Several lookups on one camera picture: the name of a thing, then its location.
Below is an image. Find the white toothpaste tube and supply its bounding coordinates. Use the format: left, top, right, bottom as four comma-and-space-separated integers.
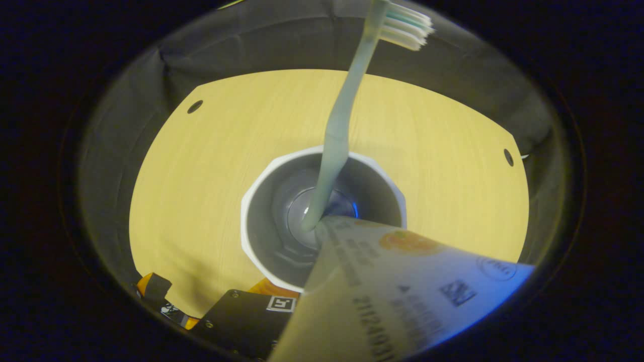
267, 216, 535, 362

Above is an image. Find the white cup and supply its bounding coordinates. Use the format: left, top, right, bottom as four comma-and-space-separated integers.
240, 145, 408, 294

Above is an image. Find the pale green toothbrush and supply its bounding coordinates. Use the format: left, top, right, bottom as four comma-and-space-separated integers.
302, 0, 435, 233

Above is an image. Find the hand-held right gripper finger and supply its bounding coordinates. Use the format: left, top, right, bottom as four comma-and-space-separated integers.
193, 278, 303, 361

